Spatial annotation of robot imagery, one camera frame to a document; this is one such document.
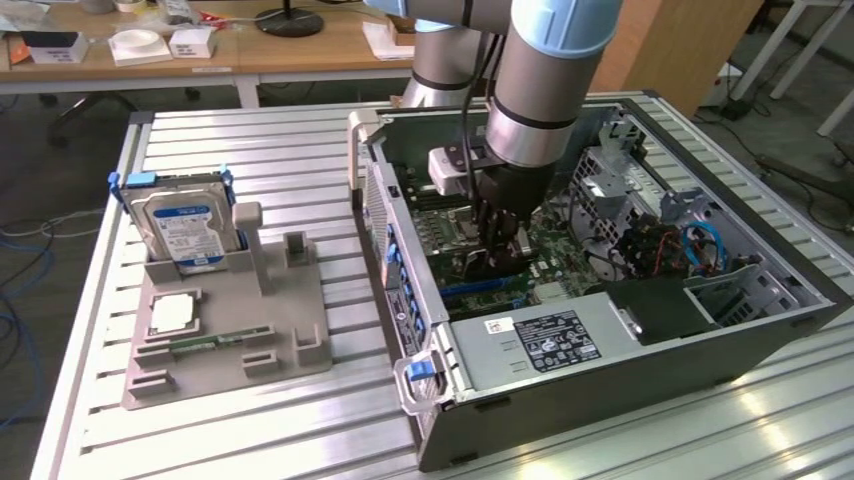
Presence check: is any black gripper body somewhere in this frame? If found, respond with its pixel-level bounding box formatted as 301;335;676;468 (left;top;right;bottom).
474;162;557;221

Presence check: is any blue expansion slot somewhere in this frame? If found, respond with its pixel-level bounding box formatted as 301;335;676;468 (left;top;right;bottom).
440;278;506;299

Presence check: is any CPU socket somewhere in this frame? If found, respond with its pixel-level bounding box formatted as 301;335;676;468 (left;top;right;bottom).
445;203;484;241

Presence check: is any green motherboard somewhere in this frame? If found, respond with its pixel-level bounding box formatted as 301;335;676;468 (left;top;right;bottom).
393;164;606;321

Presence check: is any silver perforated drive cage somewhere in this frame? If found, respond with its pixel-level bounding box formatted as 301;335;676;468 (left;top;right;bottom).
568;112;722;251

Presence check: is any grey power supply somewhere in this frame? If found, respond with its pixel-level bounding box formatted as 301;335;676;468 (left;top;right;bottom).
445;291;648;395

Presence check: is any white paper box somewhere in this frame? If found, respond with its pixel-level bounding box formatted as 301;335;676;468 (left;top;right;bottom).
362;19;420;62

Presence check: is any wooden cabinet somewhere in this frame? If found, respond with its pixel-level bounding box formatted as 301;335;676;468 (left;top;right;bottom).
586;0;768;119

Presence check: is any black power adapter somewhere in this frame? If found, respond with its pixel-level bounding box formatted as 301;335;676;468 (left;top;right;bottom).
717;97;755;121

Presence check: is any black open PC case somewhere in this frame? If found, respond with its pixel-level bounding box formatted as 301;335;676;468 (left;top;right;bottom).
348;97;854;474

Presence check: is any grey disk bay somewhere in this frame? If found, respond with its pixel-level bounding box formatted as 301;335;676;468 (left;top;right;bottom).
681;262;804;330

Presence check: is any grey parts rack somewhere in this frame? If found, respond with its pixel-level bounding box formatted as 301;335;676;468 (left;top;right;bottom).
119;201;334;412

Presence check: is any black floor stand base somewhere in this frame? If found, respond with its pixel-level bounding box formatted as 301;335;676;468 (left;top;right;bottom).
757;152;854;194

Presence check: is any black round lamp base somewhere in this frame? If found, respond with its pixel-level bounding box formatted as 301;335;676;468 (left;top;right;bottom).
255;0;328;38

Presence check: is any green RAM stick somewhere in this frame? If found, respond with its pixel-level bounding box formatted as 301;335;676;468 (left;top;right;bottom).
170;330;274;355

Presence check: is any silver CPU chip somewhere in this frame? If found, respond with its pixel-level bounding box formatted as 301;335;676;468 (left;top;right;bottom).
146;294;202;333

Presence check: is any black office chair base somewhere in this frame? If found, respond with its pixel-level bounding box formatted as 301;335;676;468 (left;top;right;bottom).
39;88;203;149

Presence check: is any white labelled cardboard box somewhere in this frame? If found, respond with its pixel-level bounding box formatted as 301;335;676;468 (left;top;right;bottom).
167;27;219;59

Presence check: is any white box round bowl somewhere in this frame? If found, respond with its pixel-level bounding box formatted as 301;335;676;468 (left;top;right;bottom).
109;28;175;68

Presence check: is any wooden desk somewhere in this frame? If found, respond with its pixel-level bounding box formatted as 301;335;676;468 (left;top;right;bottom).
0;0;602;109

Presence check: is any white box dark lid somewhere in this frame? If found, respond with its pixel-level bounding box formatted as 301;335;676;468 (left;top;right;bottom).
19;30;93;65

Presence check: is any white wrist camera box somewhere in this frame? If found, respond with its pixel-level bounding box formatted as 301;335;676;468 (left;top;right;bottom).
426;144;493;197

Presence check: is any black camera cable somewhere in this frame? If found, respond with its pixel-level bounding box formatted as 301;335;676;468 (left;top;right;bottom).
458;29;488;216

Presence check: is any blue wire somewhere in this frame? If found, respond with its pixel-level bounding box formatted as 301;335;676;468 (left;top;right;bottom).
681;221;730;276

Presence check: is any hard disk blue bracket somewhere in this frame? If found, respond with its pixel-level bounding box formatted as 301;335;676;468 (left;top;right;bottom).
106;166;243;277

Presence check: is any white table frame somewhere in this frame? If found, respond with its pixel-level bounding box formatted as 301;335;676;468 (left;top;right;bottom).
726;0;854;137

